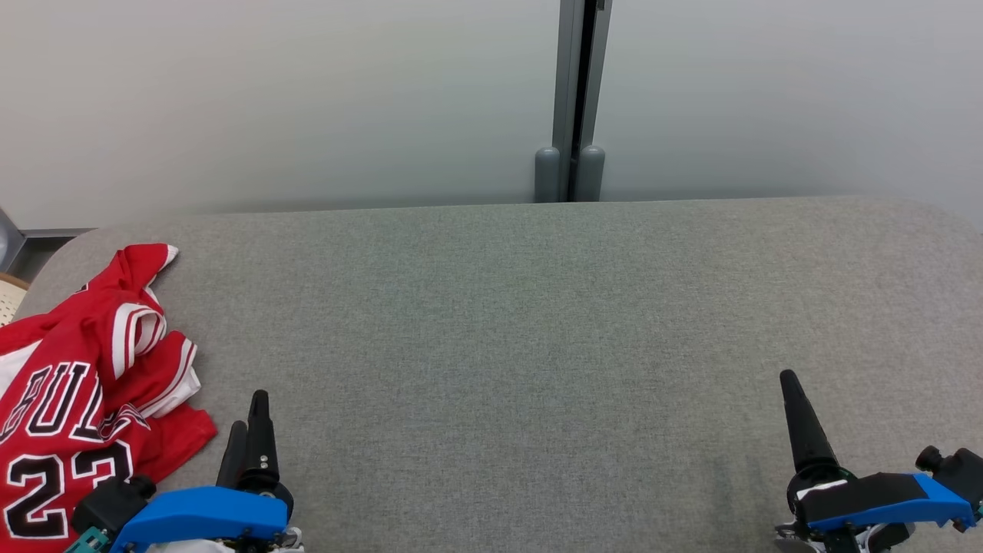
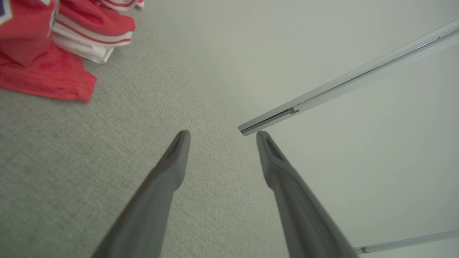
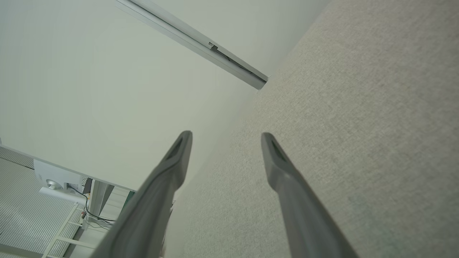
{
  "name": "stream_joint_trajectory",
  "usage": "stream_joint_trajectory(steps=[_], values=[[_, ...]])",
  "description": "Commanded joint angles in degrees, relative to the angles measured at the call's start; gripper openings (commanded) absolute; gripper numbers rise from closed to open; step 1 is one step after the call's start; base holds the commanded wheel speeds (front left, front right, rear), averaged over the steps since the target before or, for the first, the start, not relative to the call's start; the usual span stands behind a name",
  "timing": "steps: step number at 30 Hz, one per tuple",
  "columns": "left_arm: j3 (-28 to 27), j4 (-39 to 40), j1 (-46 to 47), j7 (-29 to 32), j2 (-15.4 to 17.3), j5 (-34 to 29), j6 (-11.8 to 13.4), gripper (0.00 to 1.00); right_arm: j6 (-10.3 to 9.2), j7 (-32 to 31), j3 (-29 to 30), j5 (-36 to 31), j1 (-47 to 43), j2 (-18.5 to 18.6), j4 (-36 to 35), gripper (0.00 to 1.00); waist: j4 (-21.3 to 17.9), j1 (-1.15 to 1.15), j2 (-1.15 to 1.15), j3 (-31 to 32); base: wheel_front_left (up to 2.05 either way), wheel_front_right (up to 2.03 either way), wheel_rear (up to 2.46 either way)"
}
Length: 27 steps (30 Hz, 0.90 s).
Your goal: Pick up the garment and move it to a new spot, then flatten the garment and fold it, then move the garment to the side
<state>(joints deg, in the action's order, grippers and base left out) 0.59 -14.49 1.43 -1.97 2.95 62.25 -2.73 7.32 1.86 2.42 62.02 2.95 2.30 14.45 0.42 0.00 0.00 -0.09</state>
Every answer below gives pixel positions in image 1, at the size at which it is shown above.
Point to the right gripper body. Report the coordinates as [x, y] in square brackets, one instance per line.
[845, 541]

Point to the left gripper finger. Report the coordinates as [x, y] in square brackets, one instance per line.
[261, 445]
[234, 461]

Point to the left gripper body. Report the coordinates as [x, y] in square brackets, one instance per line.
[276, 490]

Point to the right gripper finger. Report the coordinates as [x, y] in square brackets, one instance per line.
[806, 438]

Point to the red Bulls basketball jersey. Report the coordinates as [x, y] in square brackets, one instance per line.
[54, 430]

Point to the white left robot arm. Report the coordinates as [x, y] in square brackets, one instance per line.
[184, 547]

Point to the blue left camera bracket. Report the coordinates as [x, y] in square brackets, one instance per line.
[207, 514]

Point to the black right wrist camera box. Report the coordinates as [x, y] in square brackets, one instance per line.
[964, 465]

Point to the grey metal frame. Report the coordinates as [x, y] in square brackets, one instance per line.
[11, 238]

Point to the grey cylinder post foot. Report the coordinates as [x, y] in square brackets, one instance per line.
[591, 175]
[547, 177]

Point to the grey metal partition post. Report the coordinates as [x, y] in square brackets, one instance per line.
[570, 77]

